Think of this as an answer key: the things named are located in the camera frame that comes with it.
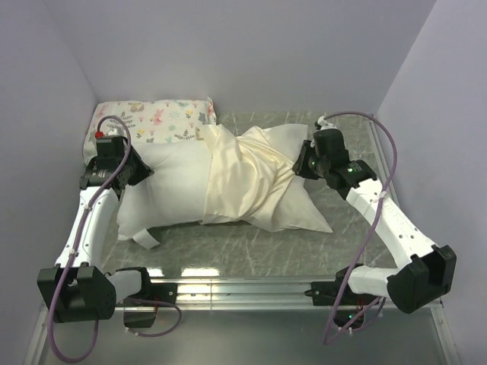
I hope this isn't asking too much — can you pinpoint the cream satin pillowcase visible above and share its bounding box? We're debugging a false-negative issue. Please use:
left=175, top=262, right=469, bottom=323
left=197, top=124, right=333, bottom=233

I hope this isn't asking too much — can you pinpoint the white pillow insert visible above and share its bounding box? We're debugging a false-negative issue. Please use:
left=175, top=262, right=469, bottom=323
left=116, top=140, right=211, bottom=249

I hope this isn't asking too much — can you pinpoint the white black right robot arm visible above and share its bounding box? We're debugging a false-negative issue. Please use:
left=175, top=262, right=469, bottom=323
left=293, top=128, right=457, bottom=313

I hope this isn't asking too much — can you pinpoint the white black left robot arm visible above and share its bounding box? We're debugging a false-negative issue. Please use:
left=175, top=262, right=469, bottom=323
left=37, top=135, right=154, bottom=323

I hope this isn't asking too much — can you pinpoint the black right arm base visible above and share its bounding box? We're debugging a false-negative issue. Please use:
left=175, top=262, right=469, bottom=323
left=304, top=267, right=376, bottom=328

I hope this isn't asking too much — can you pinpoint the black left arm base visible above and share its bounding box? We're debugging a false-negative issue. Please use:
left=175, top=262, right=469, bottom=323
left=121, top=272, right=178, bottom=333

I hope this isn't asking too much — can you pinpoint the animal print patterned pillow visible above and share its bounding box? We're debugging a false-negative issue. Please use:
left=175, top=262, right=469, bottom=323
left=83, top=97, right=217, bottom=163

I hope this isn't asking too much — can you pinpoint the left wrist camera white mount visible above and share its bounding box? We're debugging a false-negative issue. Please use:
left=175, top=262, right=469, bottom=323
left=94, top=128, right=124, bottom=140

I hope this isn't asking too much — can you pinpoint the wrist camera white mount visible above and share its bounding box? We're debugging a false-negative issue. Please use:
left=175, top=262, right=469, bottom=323
left=314, top=116, right=337, bottom=132
left=94, top=128, right=124, bottom=140

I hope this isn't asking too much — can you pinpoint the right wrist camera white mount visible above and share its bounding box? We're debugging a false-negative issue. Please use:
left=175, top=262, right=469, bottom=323
left=314, top=116, right=337, bottom=132

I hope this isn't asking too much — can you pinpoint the aluminium mounting rail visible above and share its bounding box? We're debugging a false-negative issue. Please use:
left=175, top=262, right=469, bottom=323
left=113, top=276, right=444, bottom=313

